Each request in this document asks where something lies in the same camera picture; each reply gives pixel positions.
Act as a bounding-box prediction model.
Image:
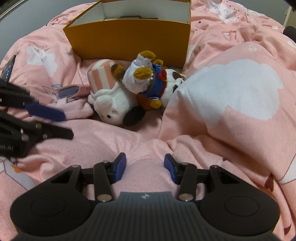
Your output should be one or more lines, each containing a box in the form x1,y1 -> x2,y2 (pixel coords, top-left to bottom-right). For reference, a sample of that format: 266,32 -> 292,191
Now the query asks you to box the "white cow plush toy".
88,69 -> 186,126

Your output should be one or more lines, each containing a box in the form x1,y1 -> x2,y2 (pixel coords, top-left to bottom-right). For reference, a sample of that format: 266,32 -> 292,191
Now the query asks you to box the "sailor dog plush toy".
111,50 -> 167,109

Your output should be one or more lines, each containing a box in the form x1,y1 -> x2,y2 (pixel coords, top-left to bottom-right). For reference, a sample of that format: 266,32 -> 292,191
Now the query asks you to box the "pink rectangular case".
57,84 -> 91,100

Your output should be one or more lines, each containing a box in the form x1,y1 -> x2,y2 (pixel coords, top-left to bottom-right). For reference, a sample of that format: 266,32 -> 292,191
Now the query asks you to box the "black smartphone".
1,55 -> 16,82

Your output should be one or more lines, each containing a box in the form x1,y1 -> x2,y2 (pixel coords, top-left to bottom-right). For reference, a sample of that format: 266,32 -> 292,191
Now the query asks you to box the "pink striped plush toy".
87,59 -> 116,93

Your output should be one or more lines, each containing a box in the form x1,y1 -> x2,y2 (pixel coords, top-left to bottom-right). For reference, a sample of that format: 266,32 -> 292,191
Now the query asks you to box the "pink printed bed duvet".
1,1 -> 295,240

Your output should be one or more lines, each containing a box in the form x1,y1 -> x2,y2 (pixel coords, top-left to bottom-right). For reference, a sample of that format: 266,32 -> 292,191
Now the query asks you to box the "orange cardboard storage box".
63,1 -> 191,68

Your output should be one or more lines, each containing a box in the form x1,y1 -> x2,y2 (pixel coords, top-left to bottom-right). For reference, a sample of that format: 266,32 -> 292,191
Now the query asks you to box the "dark grey flat box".
119,15 -> 158,20

